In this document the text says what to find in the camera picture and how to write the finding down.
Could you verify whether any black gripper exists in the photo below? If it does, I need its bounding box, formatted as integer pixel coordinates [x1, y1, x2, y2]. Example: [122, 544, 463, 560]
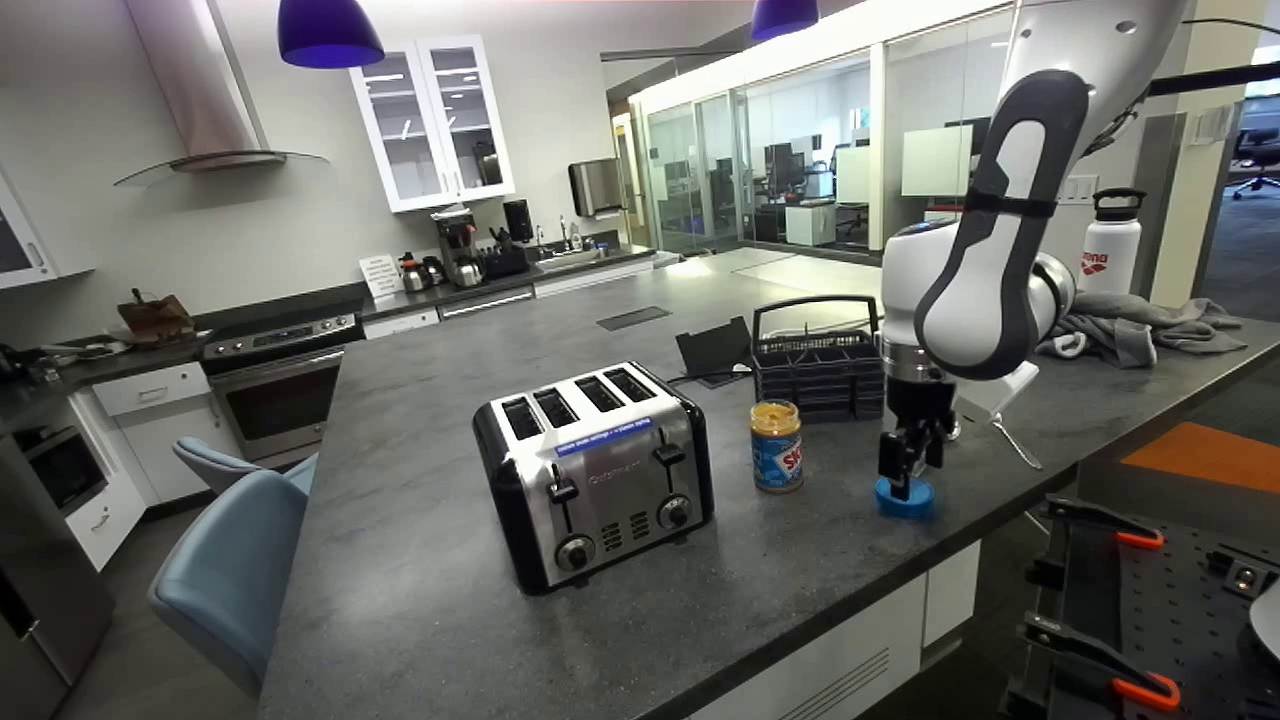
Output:
[877, 376, 965, 506]

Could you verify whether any blue plastic lid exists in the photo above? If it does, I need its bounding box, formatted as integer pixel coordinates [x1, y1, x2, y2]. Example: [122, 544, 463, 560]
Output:
[871, 477, 940, 523]

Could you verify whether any metal spoon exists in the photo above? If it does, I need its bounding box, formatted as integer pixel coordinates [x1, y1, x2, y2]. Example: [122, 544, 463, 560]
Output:
[991, 405, 1050, 471]

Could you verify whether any grey plastic cutlery caddy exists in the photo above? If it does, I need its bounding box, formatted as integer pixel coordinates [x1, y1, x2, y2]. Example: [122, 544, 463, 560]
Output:
[749, 291, 889, 429]

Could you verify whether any black pop-up outlet box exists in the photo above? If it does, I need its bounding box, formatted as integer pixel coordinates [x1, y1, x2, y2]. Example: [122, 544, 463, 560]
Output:
[672, 314, 756, 383]

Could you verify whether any grey cloth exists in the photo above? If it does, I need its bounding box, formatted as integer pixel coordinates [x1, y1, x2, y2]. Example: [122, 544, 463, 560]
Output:
[1064, 291, 1252, 372]

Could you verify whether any black counter vent grille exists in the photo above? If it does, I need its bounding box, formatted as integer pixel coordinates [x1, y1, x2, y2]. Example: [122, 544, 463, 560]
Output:
[592, 306, 676, 335]

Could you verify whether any black robot stand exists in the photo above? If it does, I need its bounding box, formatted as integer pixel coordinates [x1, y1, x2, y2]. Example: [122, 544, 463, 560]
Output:
[1005, 497, 1280, 720]

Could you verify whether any black and steel toaster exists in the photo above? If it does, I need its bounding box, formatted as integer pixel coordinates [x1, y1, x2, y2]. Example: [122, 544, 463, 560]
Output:
[470, 359, 715, 602]

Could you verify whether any blue pendant lamp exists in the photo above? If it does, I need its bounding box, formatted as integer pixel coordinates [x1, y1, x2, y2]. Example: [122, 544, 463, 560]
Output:
[749, 0, 821, 49]
[278, 0, 389, 73]

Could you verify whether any black coffee maker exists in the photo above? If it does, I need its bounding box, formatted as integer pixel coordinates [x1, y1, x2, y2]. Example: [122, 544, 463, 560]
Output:
[432, 205, 491, 291]

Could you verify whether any white glass-door cabinet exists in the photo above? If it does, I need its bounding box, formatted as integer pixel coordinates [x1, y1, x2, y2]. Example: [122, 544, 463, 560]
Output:
[348, 34, 518, 216]

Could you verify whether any steel kitchen oven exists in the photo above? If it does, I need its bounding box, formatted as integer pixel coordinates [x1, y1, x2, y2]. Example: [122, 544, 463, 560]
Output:
[198, 314, 369, 463]

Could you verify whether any light blue chair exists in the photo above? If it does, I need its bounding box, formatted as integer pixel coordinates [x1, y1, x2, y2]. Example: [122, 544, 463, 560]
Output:
[168, 437, 323, 499]
[145, 463, 312, 695]

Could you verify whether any brown wooden basket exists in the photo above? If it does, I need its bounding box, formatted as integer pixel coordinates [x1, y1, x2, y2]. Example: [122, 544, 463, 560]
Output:
[115, 286, 198, 346]

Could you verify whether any steel range hood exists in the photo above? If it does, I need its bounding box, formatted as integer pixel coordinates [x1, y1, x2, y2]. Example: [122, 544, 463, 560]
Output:
[113, 0, 333, 193]

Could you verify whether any stainless steel refrigerator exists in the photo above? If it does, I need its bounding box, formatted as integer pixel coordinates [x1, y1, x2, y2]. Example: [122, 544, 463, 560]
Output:
[0, 431, 115, 720]

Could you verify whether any orange-handled black clamp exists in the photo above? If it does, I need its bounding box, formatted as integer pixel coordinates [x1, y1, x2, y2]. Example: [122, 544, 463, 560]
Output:
[1044, 492, 1173, 557]
[1026, 612, 1187, 716]

